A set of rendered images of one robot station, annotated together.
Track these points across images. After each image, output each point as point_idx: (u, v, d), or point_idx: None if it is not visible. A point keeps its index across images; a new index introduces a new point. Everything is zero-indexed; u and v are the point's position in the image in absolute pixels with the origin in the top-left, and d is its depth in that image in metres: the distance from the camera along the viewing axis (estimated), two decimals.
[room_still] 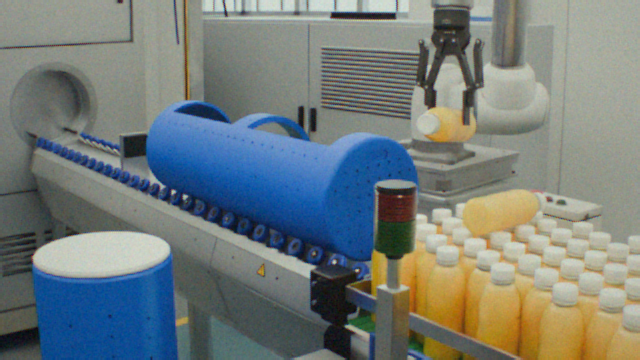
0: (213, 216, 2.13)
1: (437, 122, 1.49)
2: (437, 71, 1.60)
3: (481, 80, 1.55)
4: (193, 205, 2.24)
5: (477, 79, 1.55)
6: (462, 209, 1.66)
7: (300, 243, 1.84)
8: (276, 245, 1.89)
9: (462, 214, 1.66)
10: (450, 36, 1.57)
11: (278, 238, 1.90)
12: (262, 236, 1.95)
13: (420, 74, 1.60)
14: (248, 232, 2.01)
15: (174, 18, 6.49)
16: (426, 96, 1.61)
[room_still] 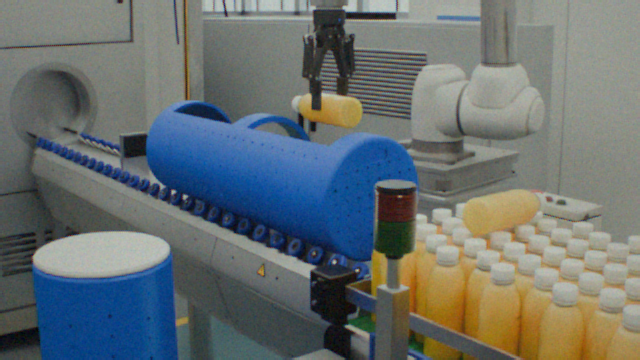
0: (213, 216, 2.13)
1: (295, 103, 1.91)
2: (338, 62, 1.83)
3: (304, 71, 1.78)
4: (193, 205, 2.24)
5: (304, 70, 1.79)
6: (462, 209, 1.66)
7: (300, 243, 1.84)
8: (276, 245, 1.89)
9: (462, 214, 1.66)
10: None
11: (278, 238, 1.90)
12: (262, 236, 1.95)
13: None
14: (248, 232, 2.01)
15: (174, 18, 6.49)
16: (343, 83, 1.86)
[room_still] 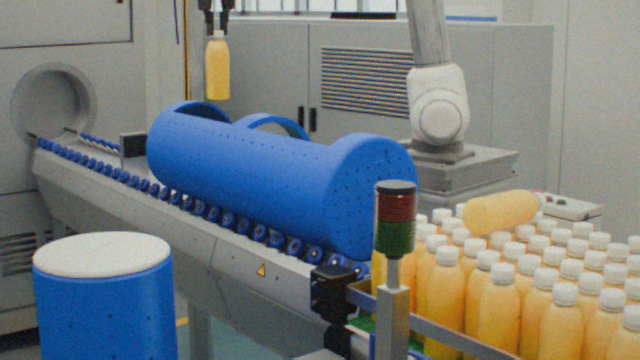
0: (213, 216, 2.13)
1: None
2: None
3: (199, 5, 2.26)
4: (193, 205, 2.24)
5: (199, 4, 2.27)
6: (462, 209, 1.66)
7: (300, 243, 1.84)
8: (276, 245, 1.89)
9: (462, 214, 1.66)
10: None
11: (278, 238, 1.90)
12: (262, 236, 1.95)
13: (228, 1, 2.32)
14: (248, 232, 2.01)
15: (174, 18, 6.49)
16: (224, 16, 2.32)
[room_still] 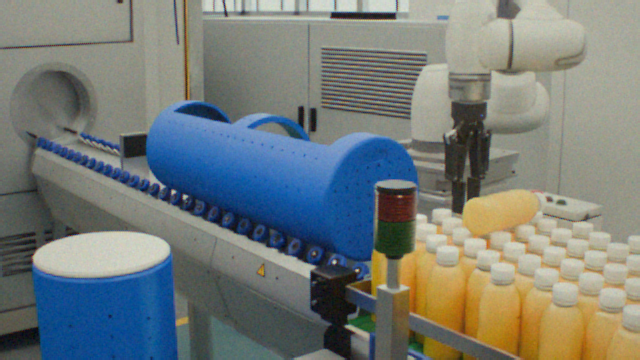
0: (213, 216, 2.13)
1: None
2: (473, 159, 1.66)
3: (447, 173, 1.62)
4: (193, 205, 2.24)
5: (446, 171, 1.63)
6: None
7: (300, 243, 1.84)
8: (276, 245, 1.89)
9: (462, 214, 1.66)
10: None
11: (278, 238, 1.90)
12: (262, 236, 1.95)
13: None
14: (248, 232, 2.01)
15: (174, 18, 6.49)
16: (474, 183, 1.69)
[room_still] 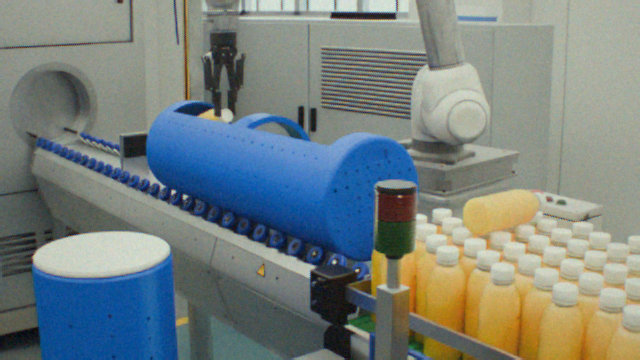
0: (213, 216, 2.13)
1: None
2: (229, 76, 2.20)
3: (206, 85, 2.17)
4: (193, 205, 2.24)
5: (206, 84, 2.18)
6: (221, 118, 2.20)
7: (300, 243, 1.84)
8: (276, 245, 1.89)
9: (219, 119, 2.21)
10: None
11: (278, 238, 1.90)
12: (262, 236, 1.95)
13: (236, 78, 2.23)
14: (248, 232, 2.01)
15: (174, 18, 6.49)
16: (232, 95, 2.23)
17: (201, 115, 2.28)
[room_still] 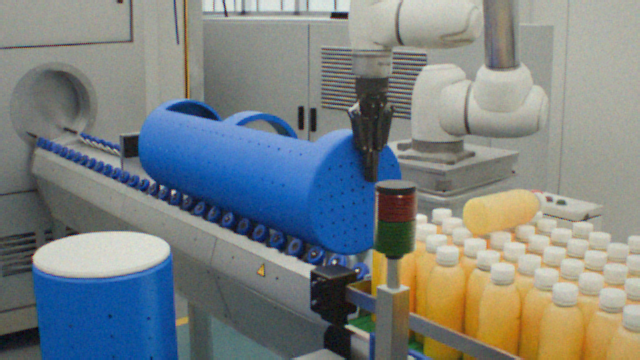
0: (214, 208, 2.14)
1: None
2: (368, 132, 1.77)
3: (385, 141, 1.80)
4: (188, 199, 2.27)
5: (386, 140, 1.79)
6: None
7: (289, 244, 1.86)
8: (279, 231, 1.91)
9: None
10: (375, 100, 1.75)
11: (275, 238, 1.91)
12: (260, 225, 1.97)
13: (363, 139, 1.75)
14: (247, 220, 2.04)
15: (174, 18, 6.49)
16: (368, 158, 1.77)
17: None
